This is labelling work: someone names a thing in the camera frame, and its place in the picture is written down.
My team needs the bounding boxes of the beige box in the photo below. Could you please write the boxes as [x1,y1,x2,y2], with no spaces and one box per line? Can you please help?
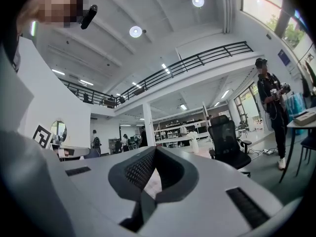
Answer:
[294,111,316,127]

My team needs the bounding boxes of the black office chair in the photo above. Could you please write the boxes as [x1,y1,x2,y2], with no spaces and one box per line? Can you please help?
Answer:
[207,115,253,178]

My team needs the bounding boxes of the dark chair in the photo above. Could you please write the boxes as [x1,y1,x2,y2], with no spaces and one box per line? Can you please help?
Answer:
[296,134,316,177]

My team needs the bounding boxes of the white vase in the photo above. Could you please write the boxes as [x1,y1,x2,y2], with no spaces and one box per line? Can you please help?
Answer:
[187,130,199,154]

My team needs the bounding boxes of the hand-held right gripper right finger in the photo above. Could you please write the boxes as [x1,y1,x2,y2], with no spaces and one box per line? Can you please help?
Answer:
[155,147,200,203]

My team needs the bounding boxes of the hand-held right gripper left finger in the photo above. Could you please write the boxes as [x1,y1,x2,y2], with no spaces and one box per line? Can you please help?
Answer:
[108,147,158,203]

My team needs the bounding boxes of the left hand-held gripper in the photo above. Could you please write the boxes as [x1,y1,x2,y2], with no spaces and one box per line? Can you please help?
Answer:
[33,124,91,162]

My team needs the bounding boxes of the blue wall poster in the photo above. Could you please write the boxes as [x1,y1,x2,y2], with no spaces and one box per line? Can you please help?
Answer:
[277,48,291,67]

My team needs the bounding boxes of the black head-worn camera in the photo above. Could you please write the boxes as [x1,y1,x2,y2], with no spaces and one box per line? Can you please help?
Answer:
[80,4,98,30]

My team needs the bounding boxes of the grey table with black legs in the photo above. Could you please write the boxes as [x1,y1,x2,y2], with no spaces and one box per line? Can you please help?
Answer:
[278,107,316,184]

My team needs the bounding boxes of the black balcony railing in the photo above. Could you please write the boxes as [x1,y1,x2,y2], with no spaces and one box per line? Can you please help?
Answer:
[58,41,255,109]

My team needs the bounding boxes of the blue plastic containers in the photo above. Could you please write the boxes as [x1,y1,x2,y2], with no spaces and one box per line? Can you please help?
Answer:
[285,92,307,136]

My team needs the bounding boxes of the white partition panel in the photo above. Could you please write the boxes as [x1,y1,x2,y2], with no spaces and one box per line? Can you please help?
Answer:
[17,37,92,156]

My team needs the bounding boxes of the white pillar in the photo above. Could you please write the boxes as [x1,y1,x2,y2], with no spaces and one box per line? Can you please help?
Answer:
[142,102,157,148]

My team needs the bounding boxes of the person's head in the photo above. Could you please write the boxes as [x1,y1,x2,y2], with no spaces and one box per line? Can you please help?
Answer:
[16,0,87,30]

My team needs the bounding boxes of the white shelving rack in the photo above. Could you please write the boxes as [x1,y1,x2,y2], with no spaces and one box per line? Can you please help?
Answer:
[153,118,213,148]

